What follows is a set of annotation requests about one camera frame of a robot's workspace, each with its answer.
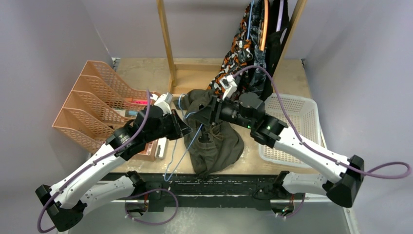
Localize peach plastic file organizer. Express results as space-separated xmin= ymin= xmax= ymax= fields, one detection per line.
xmin=53 ymin=60 xmax=147 ymax=154

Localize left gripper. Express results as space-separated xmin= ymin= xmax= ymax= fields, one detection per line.
xmin=145 ymin=109 xmax=194 ymax=143

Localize purple hanger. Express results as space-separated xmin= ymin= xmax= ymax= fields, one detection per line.
xmin=276 ymin=0 xmax=284 ymax=32

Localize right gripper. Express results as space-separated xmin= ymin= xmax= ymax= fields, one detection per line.
xmin=191 ymin=94 xmax=254 ymax=130

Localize orange camouflage shorts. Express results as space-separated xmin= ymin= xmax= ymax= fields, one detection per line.
xmin=206 ymin=4 xmax=254 ymax=97

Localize white stapler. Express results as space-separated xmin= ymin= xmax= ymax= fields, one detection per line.
xmin=155 ymin=137 xmax=167 ymax=160

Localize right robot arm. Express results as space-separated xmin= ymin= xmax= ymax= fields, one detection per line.
xmin=192 ymin=76 xmax=364 ymax=208

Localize white plastic basket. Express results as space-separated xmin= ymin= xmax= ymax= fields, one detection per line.
xmin=258 ymin=93 xmax=323 ymax=169

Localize wooden clothes rack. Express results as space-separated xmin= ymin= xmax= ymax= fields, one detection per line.
xmin=156 ymin=0 xmax=307 ymax=95

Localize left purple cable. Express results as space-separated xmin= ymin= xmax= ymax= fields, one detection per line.
xmin=36 ymin=90 xmax=152 ymax=234

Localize grey camouflage shorts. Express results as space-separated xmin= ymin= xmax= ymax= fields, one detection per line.
xmin=248 ymin=0 xmax=266 ymax=97

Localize pink highlighter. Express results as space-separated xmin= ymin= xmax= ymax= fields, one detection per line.
xmin=132 ymin=100 xmax=148 ymax=105

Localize black garment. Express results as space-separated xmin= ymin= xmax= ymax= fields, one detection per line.
xmin=261 ymin=0 xmax=293 ymax=101

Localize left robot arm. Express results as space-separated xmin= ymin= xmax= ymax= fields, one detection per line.
xmin=36 ymin=93 xmax=191 ymax=234

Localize orange hanger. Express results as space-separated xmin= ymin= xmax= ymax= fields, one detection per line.
xmin=260 ymin=0 xmax=270 ymax=51

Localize blue wire hanger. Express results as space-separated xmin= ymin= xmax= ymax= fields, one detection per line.
xmin=163 ymin=93 xmax=203 ymax=182

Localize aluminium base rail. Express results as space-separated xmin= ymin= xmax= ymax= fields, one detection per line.
xmin=66 ymin=173 xmax=352 ymax=214

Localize olive green shorts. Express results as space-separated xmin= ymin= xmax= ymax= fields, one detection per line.
xmin=173 ymin=89 xmax=244 ymax=177

